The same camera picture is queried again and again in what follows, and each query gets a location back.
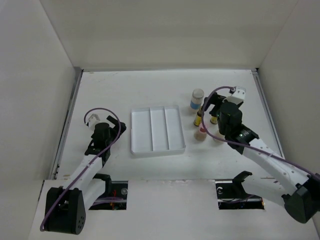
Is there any blue-label jar silver lid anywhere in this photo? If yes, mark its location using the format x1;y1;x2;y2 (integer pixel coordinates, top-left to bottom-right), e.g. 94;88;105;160
189;88;204;110

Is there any brown bottle yellow label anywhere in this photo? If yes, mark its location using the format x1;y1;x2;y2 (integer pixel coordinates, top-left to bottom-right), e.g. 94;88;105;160
193;107;204;127

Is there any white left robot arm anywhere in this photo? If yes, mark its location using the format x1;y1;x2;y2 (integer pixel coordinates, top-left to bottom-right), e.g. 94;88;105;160
40;114;127;235

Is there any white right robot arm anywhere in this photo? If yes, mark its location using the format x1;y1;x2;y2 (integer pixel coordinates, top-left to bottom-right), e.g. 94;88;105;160
200;89;320;224

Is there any beige spice bottle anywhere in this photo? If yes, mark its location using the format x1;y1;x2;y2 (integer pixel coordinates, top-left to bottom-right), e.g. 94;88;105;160
213;130;225;143

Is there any pink-cap spice bottle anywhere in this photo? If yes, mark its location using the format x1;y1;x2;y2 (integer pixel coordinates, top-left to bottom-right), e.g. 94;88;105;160
194;123;207;142

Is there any white three-compartment tray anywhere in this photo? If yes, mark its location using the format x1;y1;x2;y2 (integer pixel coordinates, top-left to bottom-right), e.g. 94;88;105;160
131;105;186;158

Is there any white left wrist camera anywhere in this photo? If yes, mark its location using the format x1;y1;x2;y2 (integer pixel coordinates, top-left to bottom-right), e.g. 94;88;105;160
87;113;101;131

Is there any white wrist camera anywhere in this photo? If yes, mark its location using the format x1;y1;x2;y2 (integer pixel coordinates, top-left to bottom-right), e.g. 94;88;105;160
87;113;101;131
223;86;246;107

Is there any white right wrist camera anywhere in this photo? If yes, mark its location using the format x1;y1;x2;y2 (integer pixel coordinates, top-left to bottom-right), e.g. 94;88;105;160
223;86;246;107

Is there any right aluminium frame rail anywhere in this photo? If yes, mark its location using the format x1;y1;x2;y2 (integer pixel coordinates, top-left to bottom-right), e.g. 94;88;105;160
251;68;285;157

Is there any aluminium frame rail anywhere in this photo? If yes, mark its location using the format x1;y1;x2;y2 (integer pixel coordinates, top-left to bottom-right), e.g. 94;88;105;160
47;66;84;180
251;68;285;157

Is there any left aluminium frame rail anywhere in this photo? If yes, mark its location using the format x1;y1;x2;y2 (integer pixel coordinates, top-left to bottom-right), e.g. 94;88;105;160
47;66;84;180

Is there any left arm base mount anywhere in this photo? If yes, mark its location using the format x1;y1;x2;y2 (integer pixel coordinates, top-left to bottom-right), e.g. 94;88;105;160
89;173;129;211

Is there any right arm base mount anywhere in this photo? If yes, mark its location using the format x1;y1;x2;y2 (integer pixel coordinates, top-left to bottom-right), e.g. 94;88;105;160
215;171;265;210

